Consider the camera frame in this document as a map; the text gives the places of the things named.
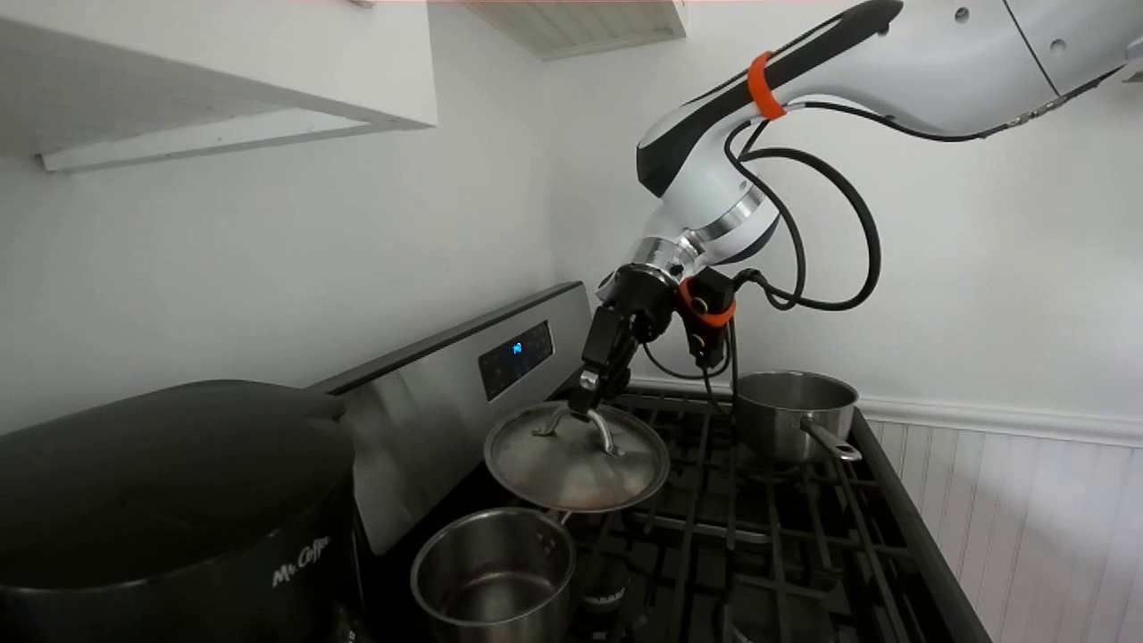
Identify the black coffee maker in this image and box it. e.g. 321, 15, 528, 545
0, 379, 358, 643

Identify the white range hood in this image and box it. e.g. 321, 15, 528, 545
460, 0, 688, 63

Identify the steel saucepan with long handle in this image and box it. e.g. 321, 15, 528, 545
407, 505, 583, 643

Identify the stainless gas stove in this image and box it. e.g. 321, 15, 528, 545
309, 280, 995, 643

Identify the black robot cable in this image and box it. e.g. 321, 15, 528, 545
638, 101, 885, 404

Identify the white wall cabinet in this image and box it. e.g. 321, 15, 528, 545
0, 0, 438, 177

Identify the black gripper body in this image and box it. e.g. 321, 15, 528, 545
591, 262, 685, 351

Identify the wrist camera with orange mount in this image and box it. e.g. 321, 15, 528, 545
676, 266, 741, 373

